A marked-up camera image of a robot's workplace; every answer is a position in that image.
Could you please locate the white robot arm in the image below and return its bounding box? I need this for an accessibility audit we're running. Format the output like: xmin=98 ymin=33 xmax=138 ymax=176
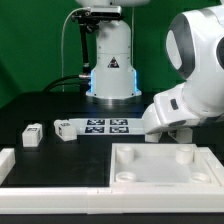
xmin=76 ymin=0 xmax=224 ymax=134

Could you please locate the black cable bundle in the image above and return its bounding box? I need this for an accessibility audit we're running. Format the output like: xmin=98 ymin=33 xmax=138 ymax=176
xmin=41 ymin=75 xmax=92 ymax=94

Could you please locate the white marker tag sheet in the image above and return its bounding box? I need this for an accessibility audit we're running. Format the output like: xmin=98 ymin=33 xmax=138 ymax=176
xmin=70 ymin=118 xmax=144 ymax=135

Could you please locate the white square table top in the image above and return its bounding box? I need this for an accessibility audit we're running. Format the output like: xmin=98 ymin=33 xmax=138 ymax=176
xmin=110 ymin=143 xmax=224 ymax=188

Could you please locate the white cable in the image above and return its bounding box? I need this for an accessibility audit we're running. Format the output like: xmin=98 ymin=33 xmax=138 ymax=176
xmin=60 ymin=6 xmax=92 ymax=93

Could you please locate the white U-shaped obstacle fence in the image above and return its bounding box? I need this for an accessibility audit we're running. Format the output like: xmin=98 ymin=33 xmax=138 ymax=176
xmin=0 ymin=146 xmax=224 ymax=215

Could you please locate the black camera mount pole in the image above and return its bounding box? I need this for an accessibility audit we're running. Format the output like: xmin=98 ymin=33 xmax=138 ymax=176
xmin=71 ymin=10 xmax=99 ymax=74

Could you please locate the black camera on mount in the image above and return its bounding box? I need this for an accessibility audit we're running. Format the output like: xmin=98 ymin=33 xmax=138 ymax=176
xmin=87 ymin=5 xmax=122 ymax=18

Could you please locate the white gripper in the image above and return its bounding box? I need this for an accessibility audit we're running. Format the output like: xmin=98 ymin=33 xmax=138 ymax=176
xmin=142 ymin=84 xmax=224 ymax=134

